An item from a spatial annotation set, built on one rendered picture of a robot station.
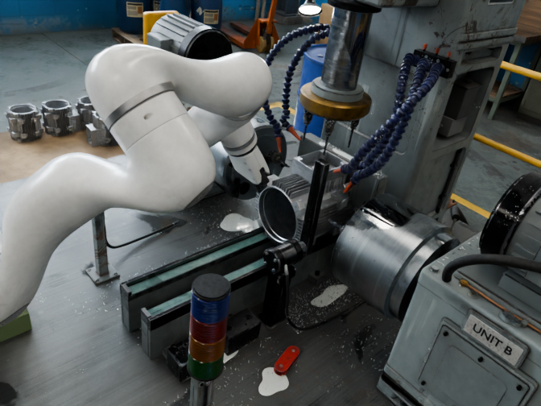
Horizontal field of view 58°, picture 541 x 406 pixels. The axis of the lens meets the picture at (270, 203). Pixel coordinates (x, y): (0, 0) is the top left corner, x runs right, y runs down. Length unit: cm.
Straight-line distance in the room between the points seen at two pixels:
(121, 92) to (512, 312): 74
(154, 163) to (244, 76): 18
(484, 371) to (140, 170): 70
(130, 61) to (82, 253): 93
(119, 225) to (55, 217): 88
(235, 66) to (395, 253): 56
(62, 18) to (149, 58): 613
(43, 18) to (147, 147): 610
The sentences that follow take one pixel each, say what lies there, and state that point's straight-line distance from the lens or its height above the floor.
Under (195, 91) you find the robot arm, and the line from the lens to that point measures 69.
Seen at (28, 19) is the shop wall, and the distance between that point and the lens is 666.
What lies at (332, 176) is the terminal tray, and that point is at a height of 112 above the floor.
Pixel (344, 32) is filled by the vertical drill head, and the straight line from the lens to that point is 117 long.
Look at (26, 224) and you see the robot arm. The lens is 75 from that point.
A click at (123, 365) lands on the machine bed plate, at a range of 120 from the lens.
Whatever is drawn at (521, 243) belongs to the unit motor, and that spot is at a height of 128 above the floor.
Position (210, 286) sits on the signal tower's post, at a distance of 76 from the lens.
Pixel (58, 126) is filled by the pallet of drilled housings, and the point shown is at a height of 22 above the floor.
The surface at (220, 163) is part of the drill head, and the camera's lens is 141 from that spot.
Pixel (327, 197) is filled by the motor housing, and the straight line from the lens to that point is 131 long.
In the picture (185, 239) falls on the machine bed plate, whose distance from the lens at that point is 153.
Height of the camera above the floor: 173
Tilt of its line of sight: 32 degrees down
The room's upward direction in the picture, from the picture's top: 8 degrees clockwise
